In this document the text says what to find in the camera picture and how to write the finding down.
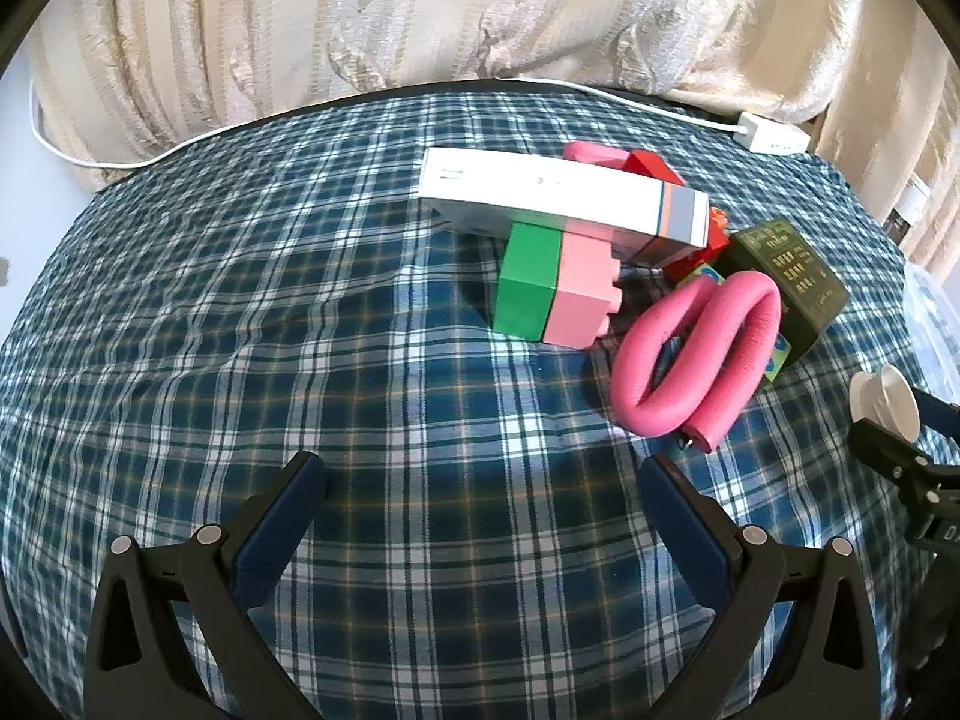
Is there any dark green printed box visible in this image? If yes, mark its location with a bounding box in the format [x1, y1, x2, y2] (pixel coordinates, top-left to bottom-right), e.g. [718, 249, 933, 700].
[712, 219, 851, 368]

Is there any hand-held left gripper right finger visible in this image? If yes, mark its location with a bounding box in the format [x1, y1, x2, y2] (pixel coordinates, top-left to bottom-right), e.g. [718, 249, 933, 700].
[637, 454, 882, 720]

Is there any blue plaid tablecloth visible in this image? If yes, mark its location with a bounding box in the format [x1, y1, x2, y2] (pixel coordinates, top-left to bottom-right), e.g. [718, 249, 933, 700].
[0, 86, 960, 720]

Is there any short pink foam curler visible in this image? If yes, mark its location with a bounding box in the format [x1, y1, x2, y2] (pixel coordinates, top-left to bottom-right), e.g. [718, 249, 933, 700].
[562, 141, 631, 166]

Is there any long white cardboard box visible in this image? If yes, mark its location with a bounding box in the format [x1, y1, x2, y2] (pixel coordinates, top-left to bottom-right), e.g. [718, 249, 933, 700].
[416, 148, 710, 267]

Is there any narrow cream patterned curtain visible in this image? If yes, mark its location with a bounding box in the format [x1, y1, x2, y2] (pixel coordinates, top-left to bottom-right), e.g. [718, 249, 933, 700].
[814, 0, 960, 278]

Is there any red building block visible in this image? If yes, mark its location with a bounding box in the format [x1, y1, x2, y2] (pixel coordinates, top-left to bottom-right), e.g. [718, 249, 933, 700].
[622, 150, 732, 287]

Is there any wide cream patterned curtain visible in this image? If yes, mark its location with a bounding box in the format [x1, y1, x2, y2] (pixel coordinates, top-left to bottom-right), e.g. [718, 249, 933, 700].
[30, 0, 863, 192]

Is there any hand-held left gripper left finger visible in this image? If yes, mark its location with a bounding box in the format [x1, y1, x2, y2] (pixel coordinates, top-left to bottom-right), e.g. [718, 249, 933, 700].
[82, 451, 327, 720]

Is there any long pink foam curler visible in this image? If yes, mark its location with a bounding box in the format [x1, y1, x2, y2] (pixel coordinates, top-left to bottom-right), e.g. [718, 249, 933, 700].
[611, 274, 782, 455]

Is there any green and pink block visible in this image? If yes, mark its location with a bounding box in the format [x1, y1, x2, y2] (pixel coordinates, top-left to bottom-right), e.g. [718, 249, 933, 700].
[493, 217, 623, 350]

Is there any white power strip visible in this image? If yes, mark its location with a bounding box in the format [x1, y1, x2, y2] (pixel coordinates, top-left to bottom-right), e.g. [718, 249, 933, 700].
[736, 111, 812, 155]

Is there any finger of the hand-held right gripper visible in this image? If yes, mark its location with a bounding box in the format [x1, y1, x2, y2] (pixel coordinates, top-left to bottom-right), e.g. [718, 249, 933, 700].
[849, 420, 960, 500]
[907, 386, 960, 436]

